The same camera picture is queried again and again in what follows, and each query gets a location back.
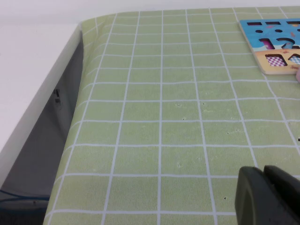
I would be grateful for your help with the green checkered tablecloth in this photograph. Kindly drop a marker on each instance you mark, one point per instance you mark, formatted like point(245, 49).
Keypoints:
point(164, 117)

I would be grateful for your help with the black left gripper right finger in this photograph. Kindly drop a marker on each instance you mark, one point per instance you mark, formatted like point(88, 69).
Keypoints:
point(286, 185)

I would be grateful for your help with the pink wooden cube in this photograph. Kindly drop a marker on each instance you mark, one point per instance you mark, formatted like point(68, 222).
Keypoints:
point(297, 75)

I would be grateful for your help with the white side table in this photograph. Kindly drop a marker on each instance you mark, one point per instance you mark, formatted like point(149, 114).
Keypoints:
point(23, 82)

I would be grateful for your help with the blue wooden puzzle board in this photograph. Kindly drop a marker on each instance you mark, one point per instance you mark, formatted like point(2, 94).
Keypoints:
point(252, 37)

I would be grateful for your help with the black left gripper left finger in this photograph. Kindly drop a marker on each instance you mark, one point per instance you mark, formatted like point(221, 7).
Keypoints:
point(253, 206)

